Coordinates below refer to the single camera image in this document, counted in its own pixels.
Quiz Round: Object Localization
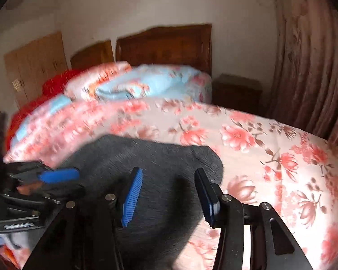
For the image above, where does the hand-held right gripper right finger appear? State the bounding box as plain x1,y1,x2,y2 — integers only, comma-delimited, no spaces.
194,168,313,270

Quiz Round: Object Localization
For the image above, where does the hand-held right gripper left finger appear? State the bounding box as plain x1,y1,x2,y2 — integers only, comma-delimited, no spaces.
23,167,144,270

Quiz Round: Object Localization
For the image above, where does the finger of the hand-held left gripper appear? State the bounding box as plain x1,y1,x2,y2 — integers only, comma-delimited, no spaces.
38,168,81,183
17,184,85,200

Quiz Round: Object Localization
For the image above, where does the grey orange blue striped sweater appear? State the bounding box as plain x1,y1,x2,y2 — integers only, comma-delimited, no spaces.
45,133,224,270

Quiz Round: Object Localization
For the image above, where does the light blue white cloth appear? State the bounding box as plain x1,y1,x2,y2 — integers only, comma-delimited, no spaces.
0,222,31,268

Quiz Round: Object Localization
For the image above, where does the pink floral bed sheet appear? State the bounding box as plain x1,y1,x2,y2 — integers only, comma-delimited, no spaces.
3,97,338,270

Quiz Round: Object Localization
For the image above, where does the red blanket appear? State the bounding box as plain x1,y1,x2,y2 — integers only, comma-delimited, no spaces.
4,69,82,152

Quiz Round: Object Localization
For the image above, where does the orange floral pillow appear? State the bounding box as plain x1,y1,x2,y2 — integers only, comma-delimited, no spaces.
64,62,133,100

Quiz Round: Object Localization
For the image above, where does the dark wooden nightstand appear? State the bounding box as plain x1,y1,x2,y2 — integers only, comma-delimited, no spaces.
212,74,263,110

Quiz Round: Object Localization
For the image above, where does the light wooden wardrobe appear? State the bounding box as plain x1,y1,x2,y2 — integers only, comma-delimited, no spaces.
4,31,69,109

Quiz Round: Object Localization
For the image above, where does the light blue floral pillow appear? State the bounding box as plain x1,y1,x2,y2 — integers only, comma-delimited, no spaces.
94,64,213,103

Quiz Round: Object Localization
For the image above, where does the low brown wooden panel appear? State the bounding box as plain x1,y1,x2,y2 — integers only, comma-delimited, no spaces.
70,40,115,71

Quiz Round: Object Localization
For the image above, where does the brown wooden headboard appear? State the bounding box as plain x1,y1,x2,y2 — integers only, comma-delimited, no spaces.
115,23,212,76

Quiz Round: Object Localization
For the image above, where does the brown patterned curtain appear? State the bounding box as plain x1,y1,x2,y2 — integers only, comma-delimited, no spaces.
266,0,338,147

